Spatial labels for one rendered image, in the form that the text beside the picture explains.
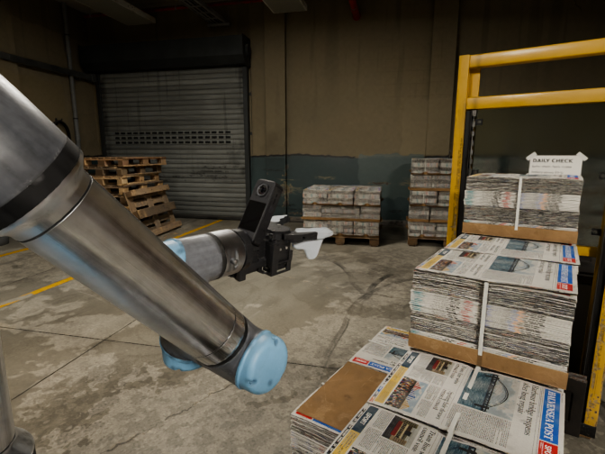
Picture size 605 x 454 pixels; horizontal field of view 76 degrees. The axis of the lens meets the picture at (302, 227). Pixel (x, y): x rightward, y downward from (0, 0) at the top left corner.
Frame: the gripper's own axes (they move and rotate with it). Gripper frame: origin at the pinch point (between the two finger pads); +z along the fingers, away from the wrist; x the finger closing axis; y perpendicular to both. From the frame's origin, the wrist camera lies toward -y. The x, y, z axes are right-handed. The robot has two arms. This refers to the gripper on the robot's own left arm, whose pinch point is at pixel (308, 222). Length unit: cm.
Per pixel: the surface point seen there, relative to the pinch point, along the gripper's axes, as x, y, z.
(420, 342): 15, 36, 37
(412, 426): 26.7, 37.4, 7.4
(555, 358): 46, 27, 41
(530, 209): 25, 3, 98
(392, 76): -309, -109, 607
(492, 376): 34, 36, 37
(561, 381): 48, 32, 40
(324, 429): 0, 65, 19
